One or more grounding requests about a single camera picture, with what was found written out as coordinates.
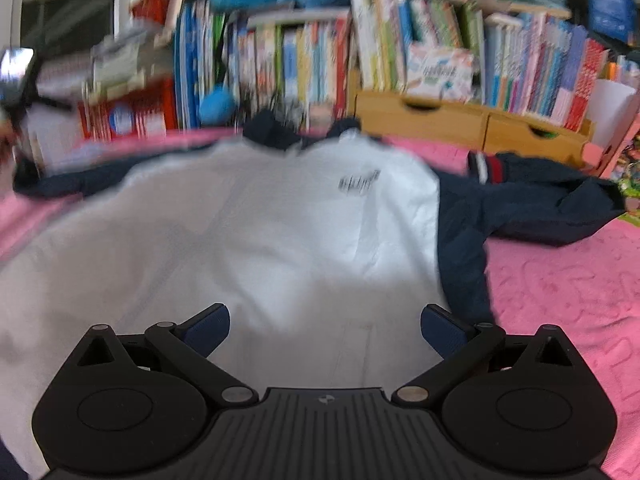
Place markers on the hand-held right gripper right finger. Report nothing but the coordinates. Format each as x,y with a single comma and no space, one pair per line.
442,327

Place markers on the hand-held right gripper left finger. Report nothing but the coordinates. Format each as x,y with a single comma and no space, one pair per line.
205,330

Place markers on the navy and white jacket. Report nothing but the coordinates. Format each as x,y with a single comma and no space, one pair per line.
250,235

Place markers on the stack of paper workbooks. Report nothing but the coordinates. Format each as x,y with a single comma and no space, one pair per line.
120,67

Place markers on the red plastic crate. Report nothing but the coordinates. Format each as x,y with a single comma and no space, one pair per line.
145,117

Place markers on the red plastic basket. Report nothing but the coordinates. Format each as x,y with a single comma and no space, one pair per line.
152,5

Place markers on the blue plush ball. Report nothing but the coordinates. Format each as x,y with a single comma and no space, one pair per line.
217,105

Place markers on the wooden drawer organizer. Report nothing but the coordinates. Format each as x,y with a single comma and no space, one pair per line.
450,120

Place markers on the white colourful printed box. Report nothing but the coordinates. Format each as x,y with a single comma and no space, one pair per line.
440,72

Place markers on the row of blue and red books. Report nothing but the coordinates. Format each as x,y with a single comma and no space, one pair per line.
540,70

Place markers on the white pen holder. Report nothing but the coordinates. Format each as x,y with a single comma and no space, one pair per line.
612,110

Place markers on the row of thin children's books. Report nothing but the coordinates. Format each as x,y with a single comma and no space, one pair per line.
300,70

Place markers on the bunch of coloured pens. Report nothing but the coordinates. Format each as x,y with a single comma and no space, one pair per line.
622,70

